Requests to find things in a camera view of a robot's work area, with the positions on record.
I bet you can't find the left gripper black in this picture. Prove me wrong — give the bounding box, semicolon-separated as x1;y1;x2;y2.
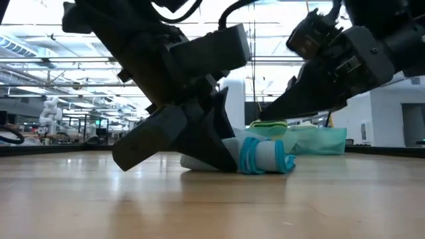
62;0;250;173

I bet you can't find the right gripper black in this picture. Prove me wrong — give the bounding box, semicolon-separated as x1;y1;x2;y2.
258;8;396;122

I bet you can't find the light blue microfiber towel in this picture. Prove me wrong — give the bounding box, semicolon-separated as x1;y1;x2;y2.
180;127;297;175

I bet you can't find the teal plastic bin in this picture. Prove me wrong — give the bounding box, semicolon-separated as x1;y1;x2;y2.
246;127;348;156

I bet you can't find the black standing panel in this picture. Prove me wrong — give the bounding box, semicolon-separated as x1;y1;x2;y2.
244;101;265;126

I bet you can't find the white robot figure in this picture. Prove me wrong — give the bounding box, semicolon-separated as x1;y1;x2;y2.
38;96;64;135

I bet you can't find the long horizontal light bar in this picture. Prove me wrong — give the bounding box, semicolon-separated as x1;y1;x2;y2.
0;55;306;63

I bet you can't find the black left wrist camera cable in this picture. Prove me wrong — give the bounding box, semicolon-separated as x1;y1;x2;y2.
155;0;262;31

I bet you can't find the black left arm base cable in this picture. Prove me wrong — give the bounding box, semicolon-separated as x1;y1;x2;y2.
0;124;26;145

